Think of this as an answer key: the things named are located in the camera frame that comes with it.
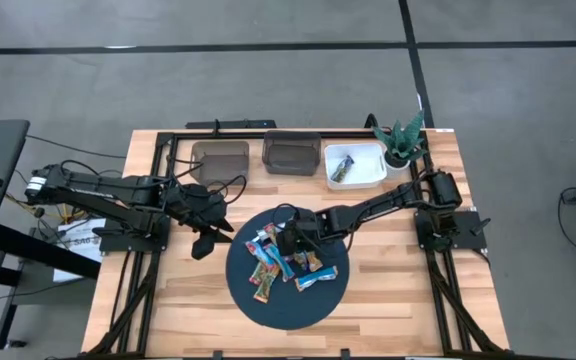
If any white printed paper sheet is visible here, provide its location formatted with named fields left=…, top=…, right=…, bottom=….
left=52, top=217, right=107, bottom=284

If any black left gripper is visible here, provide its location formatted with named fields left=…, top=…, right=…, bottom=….
left=166, top=182, right=236, bottom=261

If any white plant pot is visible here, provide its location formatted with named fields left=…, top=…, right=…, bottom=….
left=383, top=149, right=412, bottom=174

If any dark grey plastic bin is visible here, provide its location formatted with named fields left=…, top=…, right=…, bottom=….
left=261, top=129, right=323, bottom=177

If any brown translucent plastic bin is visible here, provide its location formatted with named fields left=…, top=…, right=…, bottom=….
left=190, top=140, right=251, bottom=187

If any yellow cable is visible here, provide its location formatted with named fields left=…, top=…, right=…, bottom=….
left=5, top=192, right=89, bottom=226

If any white plastic bin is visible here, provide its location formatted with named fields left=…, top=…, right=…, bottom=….
left=323, top=142, right=388, bottom=192

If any round dark blue mat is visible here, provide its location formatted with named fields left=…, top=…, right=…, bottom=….
left=225, top=205, right=351, bottom=331

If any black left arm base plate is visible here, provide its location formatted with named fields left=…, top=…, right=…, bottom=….
left=92, top=217, right=172, bottom=254

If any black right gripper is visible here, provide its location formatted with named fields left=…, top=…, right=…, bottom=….
left=275, top=208, right=332, bottom=259

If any green spiky plant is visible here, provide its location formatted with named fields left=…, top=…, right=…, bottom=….
left=372, top=109, right=427, bottom=164

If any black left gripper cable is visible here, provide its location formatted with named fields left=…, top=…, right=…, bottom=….
left=206, top=173, right=248, bottom=206

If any black bar with blue light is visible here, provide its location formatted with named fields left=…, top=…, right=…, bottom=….
left=185, top=118, right=278, bottom=131

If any black aluminium table frame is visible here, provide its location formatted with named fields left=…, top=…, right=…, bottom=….
left=85, top=130, right=512, bottom=359

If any black desk leg frame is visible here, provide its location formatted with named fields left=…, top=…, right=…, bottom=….
left=0, top=222, right=102, bottom=351

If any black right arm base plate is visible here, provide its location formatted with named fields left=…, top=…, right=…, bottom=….
left=414, top=209, right=492, bottom=251

